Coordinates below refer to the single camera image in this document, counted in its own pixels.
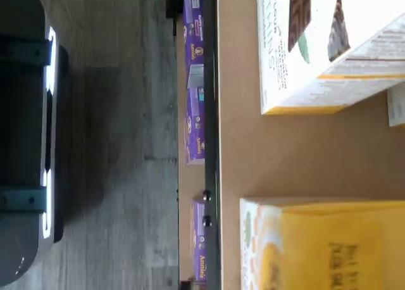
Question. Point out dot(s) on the purple Annie's box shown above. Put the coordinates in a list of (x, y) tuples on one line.
[(195, 128), (193, 33), (199, 245)]

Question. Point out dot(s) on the dark grey mobile robot base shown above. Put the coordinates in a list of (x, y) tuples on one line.
[(22, 112)]

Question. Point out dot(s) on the Simple Mills almond bars box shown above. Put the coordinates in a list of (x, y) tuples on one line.
[(316, 245)]

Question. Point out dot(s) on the black metal shelving rack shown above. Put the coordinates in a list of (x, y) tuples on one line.
[(212, 112)]

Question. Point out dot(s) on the white Sweet Thins box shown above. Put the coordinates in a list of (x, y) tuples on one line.
[(397, 106), (300, 33)]

